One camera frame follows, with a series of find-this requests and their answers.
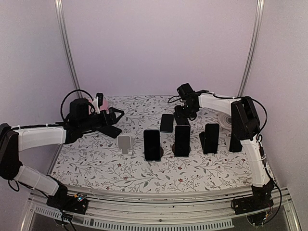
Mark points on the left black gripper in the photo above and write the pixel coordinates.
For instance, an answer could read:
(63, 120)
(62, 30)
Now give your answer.
(112, 120)

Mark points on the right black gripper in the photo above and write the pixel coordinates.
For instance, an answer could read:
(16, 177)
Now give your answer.
(177, 109)

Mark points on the white grey phone stand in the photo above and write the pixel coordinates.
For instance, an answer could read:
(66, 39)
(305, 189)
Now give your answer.
(124, 144)

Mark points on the black phone teal edge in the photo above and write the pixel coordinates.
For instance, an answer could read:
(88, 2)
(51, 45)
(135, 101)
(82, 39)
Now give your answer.
(166, 124)

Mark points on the black folding phone stand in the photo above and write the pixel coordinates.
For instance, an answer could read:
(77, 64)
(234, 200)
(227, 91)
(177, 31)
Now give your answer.
(202, 139)

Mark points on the black phone front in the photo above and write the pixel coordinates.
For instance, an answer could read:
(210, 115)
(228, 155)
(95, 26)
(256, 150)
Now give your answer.
(211, 138)

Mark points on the pink phone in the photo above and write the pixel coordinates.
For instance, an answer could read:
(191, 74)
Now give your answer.
(182, 141)

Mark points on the black round base stand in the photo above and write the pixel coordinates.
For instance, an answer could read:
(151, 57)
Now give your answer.
(161, 152)

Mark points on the black phone blue case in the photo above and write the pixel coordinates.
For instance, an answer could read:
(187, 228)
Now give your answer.
(235, 145)

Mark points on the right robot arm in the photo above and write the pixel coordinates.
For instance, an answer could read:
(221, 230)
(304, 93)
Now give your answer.
(245, 127)

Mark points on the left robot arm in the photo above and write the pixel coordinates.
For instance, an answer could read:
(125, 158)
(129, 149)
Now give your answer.
(23, 148)

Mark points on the black upright phone stand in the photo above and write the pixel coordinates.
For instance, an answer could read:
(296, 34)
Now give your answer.
(173, 148)

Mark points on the pink plate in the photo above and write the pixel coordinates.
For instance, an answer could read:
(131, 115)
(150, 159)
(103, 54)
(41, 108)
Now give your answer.
(104, 106)

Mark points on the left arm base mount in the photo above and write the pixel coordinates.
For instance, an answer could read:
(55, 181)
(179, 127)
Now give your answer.
(77, 203)

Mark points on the front aluminium rail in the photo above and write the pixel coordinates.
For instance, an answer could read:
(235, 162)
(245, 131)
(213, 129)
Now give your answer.
(194, 211)

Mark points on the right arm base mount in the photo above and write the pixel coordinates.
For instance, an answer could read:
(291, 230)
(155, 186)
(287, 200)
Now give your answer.
(258, 201)

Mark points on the right aluminium frame post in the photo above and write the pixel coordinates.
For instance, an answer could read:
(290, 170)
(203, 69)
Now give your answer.
(252, 48)

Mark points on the aluminium frame post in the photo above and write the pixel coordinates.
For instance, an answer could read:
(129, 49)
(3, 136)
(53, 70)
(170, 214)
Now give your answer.
(65, 40)
(252, 48)

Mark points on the left aluminium frame post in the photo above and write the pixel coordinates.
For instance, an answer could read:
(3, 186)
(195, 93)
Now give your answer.
(65, 40)

